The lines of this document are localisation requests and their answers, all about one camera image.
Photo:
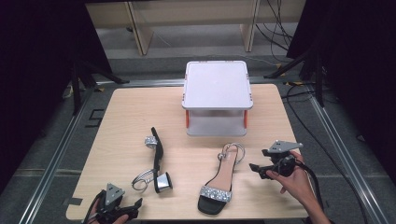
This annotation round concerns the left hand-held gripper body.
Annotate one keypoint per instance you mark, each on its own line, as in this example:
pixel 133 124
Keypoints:
pixel 112 196

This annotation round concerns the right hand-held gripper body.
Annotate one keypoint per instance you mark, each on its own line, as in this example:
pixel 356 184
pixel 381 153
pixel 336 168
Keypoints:
pixel 282 155

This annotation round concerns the person's left hand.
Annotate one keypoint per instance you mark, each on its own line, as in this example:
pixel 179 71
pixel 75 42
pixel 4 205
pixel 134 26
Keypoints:
pixel 121 219

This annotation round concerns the person's right hand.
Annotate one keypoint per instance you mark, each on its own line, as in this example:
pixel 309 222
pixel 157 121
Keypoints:
pixel 297 185

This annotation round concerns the black tripod stand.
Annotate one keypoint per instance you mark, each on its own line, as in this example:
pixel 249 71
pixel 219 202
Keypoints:
pixel 317 71
pixel 81 77

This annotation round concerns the black curtain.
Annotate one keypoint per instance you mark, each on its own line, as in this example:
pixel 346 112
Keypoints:
pixel 364 77
pixel 34 77

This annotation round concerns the aluminium floor rail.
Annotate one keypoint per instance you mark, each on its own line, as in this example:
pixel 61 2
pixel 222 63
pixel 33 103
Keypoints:
pixel 348 155
pixel 51 161
pixel 146 82

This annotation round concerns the light wooden desk frame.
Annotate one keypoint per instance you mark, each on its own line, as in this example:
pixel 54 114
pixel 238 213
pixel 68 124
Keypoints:
pixel 193 14

